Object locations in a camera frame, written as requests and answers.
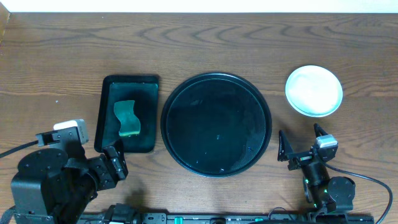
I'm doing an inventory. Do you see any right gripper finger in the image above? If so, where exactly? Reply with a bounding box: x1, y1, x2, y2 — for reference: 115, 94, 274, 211
313, 123, 328, 138
277, 130, 294, 161

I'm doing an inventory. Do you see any green yellow sponge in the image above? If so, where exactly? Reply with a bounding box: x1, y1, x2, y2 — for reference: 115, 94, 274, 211
114, 100, 141, 137

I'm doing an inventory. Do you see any light green plate top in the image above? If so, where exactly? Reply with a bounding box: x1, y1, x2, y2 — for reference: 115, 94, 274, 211
285, 65, 343, 118

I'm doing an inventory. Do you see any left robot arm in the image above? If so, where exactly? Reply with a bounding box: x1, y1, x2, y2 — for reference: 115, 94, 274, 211
1, 141, 128, 223

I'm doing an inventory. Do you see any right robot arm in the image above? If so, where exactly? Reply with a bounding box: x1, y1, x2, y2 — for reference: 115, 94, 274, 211
277, 124, 356, 223

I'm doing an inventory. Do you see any black rectangular tray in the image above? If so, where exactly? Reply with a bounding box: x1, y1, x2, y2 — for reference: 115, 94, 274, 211
94, 75, 159, 153

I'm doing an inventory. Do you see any round black tray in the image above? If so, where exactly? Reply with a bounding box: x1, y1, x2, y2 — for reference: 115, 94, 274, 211
160, 72, 272, 178

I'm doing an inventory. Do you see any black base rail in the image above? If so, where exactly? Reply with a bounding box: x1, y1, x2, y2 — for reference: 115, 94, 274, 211
77, 203, 376, 224

